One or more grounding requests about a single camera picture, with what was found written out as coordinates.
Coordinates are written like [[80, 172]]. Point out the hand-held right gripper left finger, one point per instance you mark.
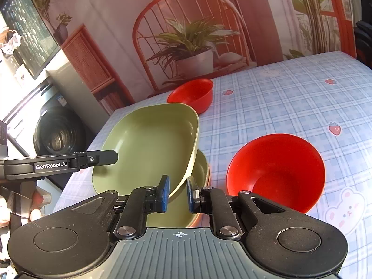
[[164, 193]]

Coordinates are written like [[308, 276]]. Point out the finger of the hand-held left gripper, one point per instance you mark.
[[100, 158]]

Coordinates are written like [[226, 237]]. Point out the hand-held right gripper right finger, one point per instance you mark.
[[191, 195]]

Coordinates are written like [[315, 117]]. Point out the green square plate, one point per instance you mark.
[[178, 209], [148, 145]]

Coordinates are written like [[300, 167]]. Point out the person's left hand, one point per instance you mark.
[[36, 206]]

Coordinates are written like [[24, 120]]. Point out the grey washing machine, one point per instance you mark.
[[59, 133]]

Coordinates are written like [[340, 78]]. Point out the red bowl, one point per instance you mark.
[[193, 94], [276, 168]]

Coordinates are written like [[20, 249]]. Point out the white crumpled cloth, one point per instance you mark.
[[10, 40]]

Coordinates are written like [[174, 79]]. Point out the black framed screen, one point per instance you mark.
[[27, 26]]

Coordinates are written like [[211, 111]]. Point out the black chair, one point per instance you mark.
[[363, 35]]

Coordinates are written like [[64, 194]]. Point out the printed wall cloth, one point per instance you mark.
[[116, 20]]

